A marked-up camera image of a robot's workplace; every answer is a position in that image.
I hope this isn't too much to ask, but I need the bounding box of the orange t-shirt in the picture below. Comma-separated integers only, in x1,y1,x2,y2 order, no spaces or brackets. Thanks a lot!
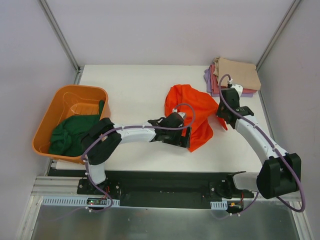
164,84,219,153

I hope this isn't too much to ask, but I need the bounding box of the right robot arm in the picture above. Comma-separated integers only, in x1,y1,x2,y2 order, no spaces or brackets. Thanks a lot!
216,87,301,199

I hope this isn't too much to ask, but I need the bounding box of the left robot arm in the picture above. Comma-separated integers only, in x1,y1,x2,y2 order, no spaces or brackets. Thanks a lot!
80,111,194,195

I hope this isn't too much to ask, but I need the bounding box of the folded pink t-shirt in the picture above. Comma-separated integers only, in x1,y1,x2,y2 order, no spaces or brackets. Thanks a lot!
209,64,257,98

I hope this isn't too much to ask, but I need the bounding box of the folded beige t-shirt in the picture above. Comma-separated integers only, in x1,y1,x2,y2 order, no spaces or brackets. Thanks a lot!
213,57,261,91

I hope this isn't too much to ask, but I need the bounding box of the folded purple t-shirt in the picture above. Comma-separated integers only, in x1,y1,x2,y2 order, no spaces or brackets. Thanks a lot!
203,64,257,98

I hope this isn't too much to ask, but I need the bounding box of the orange plastic basket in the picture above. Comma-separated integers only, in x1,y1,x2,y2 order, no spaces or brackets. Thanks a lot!
32,84,111,165

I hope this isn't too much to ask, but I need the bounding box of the dark green t-shirt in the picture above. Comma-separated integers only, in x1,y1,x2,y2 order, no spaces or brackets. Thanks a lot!
48,100,105,157

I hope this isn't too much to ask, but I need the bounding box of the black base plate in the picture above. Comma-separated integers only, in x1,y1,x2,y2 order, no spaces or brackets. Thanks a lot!
47,167,255,209

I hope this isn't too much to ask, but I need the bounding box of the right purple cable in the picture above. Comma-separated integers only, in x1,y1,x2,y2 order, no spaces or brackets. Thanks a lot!
211,73,307,220

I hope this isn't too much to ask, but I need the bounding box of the right aluminium frame post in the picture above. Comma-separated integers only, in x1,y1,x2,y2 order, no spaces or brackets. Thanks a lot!
256,0,303,72

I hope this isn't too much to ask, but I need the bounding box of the aluminium frame post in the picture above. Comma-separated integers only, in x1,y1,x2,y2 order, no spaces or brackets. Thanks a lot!
38,0,83,75
256,0,303,72

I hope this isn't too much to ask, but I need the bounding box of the left aluminium frame post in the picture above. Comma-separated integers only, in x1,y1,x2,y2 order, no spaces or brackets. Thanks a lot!
38,0,83,75

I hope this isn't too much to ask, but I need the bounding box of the aluminium front rail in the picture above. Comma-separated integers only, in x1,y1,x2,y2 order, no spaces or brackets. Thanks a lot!
31,176,87,196

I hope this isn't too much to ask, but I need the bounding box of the white slotted cable duct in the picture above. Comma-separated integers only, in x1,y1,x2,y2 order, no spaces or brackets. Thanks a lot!
42,196,120,208

